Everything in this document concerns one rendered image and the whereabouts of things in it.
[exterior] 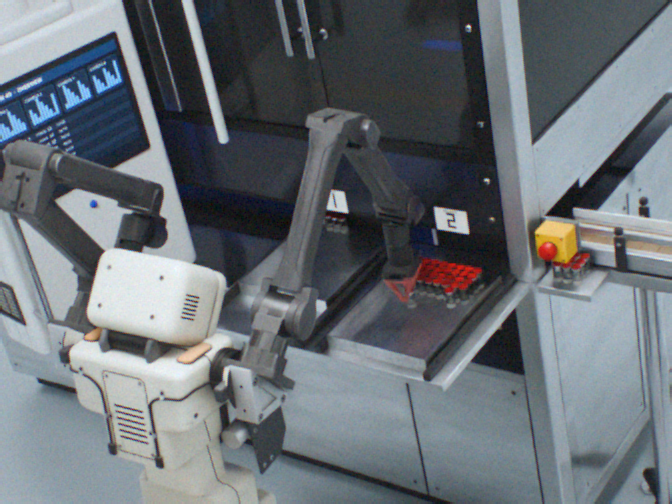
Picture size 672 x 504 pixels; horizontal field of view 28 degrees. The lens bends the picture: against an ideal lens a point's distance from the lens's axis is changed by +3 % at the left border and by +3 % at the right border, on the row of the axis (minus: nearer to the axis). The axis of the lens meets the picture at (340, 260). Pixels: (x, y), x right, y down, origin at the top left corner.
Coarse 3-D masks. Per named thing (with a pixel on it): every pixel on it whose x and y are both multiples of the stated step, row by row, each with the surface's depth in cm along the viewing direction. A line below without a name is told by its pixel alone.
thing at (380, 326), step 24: (384, 288) 310; (360, 312) 303; (384, 312) 303; (408, 312) 301; (432, 312) 299; (456, 312) 298; (336, 336) 294; (360, 336) 297; (384, 336) 295; (408, 336) 293; (432, 336) 292; (384, 360) 287; (408, 360) 282; (432, 360) 282
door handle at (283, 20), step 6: (276, 0) 291; (282, 0) 292; (276, 6) 292; (282, 6) 292; (282, 12) 293; (282, 18) 293; (282, 24) 294; (288, 24) 295; (282, 30) 295; (288, 30) 295; (300, 30) 300; (282, 36) 296; (288, 36) 296; (294, 36) 298; (288, 42) 296; (288, 48) 297; (288, 54) 298
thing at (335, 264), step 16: (320, 240) 336; (336, 240) 334; (352, 240) 333; (368, 240) 331; (384, 240) 330; (272, 256) 329; (320, 256) 329; (336, 256) 328; (352, 256) 326; (368, 256) 322; (256, 272) 324; (272, 272) 327; (320, 272) 323; (336, 272) 321; (352, 272) 317; (240, 288) 320; (256, 288) 317; (320, 288) 316; (336, 288) 309; (320, 304) 307
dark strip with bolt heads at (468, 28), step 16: (464, 0) 272; (464, 16) 274; (464, 32) 276; (464, 48) 278; (480, 48) 276; (464, 64) 280; (480, 64) 278; (480, 80) 280; (480, 96) 282; (480, 112) 285; (480, 128) 287; (480, 144) 289
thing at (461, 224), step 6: (438, 210) 306; (444, 210) 305; (450, 210) 304; (438, 216) 307; (444, 216) 306; (450, 216) 305; (456, 216) 304; (462, 216) 303; (438, 222) 308; (444, 222) 307; (450, 222) 306; (456, 222) 305; (462, 222) 304; (438, 228) 309; (444, 228) 308; (450, 228) 307; (456, 228) 306; (462, 228) 305
